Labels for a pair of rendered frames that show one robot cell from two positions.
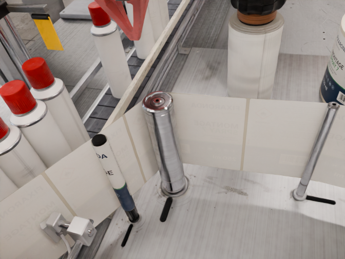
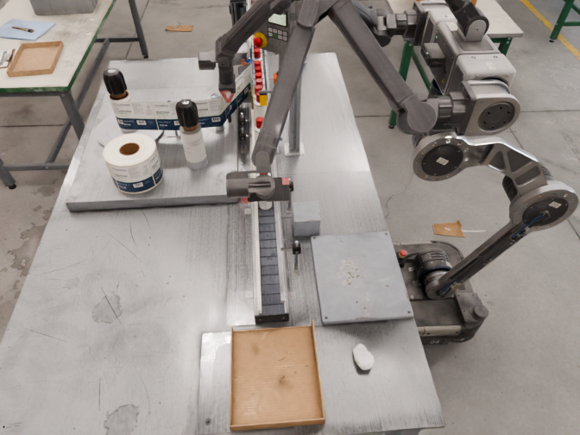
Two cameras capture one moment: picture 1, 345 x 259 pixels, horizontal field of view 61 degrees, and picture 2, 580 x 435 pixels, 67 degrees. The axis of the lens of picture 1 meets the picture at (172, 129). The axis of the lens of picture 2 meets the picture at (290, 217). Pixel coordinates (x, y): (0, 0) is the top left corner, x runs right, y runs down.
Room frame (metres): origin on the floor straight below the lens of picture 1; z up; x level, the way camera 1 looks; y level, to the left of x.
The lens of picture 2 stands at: (1.86, -0.50, 2.11)
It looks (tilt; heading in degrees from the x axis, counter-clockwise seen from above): 48 degrees down; 151
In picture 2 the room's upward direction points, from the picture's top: straight up
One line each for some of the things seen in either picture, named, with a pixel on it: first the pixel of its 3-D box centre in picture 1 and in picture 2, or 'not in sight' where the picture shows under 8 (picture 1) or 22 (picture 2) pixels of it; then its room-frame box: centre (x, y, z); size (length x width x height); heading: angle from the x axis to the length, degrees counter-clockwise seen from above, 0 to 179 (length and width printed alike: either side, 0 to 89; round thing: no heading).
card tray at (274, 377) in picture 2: not in sight; (274, 371); (1.38, -0.28, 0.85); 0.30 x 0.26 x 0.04; 156
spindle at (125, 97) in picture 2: not in sight; (121, 101); (0.07, -0.35, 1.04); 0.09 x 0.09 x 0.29
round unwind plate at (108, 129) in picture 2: not in sight; (130, 129); (0.07, -0.35, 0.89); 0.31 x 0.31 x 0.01
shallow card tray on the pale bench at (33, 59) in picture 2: not in sight; (36, 58); (-0.98, -0.64, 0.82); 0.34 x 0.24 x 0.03; 160
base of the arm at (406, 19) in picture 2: not in sight; (406, 23); (0.76, 0.56, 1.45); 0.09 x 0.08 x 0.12; 154
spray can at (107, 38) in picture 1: (111, 54); (261, 139); (0.53, 0.10, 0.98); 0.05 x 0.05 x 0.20
